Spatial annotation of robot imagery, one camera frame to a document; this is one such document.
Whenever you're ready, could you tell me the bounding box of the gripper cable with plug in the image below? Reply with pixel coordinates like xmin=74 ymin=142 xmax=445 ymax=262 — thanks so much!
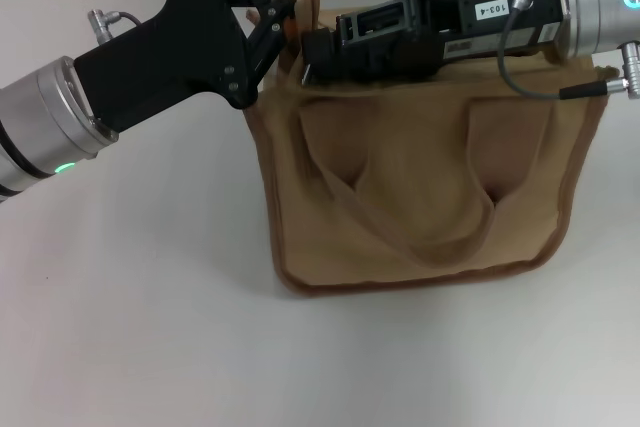
xmin=497 ymin=0 xmax=640 ymax=101
xmin=87 ymin=9 xmax=146 ymax=43

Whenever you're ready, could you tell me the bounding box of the khaki canvas food bag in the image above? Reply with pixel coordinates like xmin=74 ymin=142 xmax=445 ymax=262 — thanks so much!
xmin=244 ymin=0 xmax=619 ymax=297

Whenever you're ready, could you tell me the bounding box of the left gripper cable with plug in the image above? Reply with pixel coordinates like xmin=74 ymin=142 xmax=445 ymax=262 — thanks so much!
xmin=87 ymin=9 xmax=146 ymax=43

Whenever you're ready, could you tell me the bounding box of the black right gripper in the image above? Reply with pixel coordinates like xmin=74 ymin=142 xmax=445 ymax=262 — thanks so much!
xmin=302 ymin=0 xmax=571 ymax=82

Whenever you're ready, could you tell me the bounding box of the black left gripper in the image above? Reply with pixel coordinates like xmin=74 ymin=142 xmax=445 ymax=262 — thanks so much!
xmin=73 ymin=0 xmax=307 ymax=133

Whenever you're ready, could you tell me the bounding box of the right gripper cable with plug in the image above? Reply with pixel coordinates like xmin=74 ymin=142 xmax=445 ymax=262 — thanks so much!
xmin=497 ymin=0 xmax=640 ymax=101

